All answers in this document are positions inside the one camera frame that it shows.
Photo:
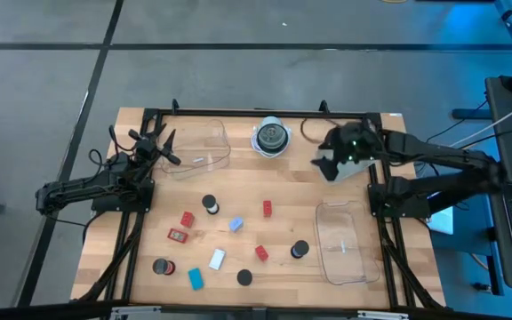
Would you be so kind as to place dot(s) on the black aluminium table frame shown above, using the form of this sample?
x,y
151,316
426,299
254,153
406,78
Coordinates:
x,y
260,113

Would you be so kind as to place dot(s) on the red digital clock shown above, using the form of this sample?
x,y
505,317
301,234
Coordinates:
x,y
178,235

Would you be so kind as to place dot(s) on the white sand hourglass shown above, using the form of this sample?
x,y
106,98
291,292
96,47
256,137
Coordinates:
x,y
209,201

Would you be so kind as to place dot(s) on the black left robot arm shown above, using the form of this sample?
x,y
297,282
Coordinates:
x,y
74,189

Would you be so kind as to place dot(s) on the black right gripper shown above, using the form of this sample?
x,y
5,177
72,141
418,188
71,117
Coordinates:
x,y
358,142

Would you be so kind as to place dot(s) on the teal digital clock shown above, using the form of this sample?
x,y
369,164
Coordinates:
x,y
195,279

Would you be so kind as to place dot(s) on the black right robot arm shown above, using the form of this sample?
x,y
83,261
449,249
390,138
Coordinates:
x,y
438,153

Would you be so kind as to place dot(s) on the blue sand hourglass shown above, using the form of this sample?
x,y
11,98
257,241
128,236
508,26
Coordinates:
x,y
301,247
244,277

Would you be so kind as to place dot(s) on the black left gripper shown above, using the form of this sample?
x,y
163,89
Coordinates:
x,y
147,146

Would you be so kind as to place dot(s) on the red sand hourglass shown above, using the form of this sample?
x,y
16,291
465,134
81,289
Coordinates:
x,y
162,266

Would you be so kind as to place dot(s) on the clear plastic bin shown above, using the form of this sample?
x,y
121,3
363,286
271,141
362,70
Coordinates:
x,y
202,142
345,266

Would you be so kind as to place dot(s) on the red plug charger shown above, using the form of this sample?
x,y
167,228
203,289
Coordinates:
x,y
187,219
261,253
267,209

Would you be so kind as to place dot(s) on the light blue plug charger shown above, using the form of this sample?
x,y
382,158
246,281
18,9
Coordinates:
x,y
236,224

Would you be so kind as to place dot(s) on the white box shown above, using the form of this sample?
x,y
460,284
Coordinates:
x,y
442,221

